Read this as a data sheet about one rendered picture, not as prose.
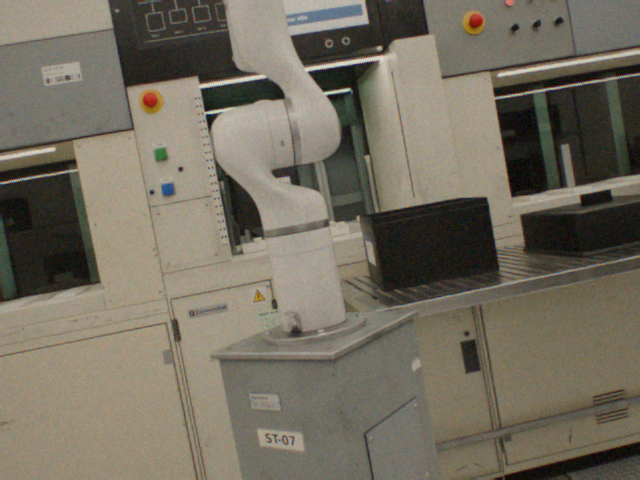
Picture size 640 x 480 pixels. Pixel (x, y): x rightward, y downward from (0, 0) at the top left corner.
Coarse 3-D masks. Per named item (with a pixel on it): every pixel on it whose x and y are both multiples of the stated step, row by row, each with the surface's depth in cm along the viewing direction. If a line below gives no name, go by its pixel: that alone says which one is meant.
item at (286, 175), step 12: (288, 168) 208; (228, 180) 220; (288, 180) 208; (240, 192) 206; (240, 204) 206; (252, 204) 207; (240, 216) 206; (252, 216) 207; (240, 228) 207; (252, 228) 209
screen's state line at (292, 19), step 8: (336, 8) 189; (344, 8) 189; (352, 8) 189; (360, 8) 190; (288, 16) 187; (296, 16) 187; (304, 16) 188; (312, 16) 188; (320, 16) 188; (328, 16) 189; (336, 16) 189; (344, 16) 189; (352, 16) 189; (288, 24) 187; (296, 24) 187
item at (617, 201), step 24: (600, 192) 163; (528, 216) 170; (552, 216) 158; (576, 216) 148; (600, 216) 148; (624, 216) 149; (528, 240) 172; (552, 240) 160; (576, 240) 149; (600, 240) 148; (624, 240) 149
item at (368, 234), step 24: (360, 216) 172; (384, 216) 150; (408, 216) 150; (432, 216) 150; (456, 216) 151; (480, 216) 151; (384, 240) 150; (408, 240) 150; (432, 240) 151; (456, 240) 151; (480, 240) 151; (384, 264) 150; (408, 264) 151; (432, 264) 151; (456, 264) 151; (480, 264) 151; (384, 288) 151
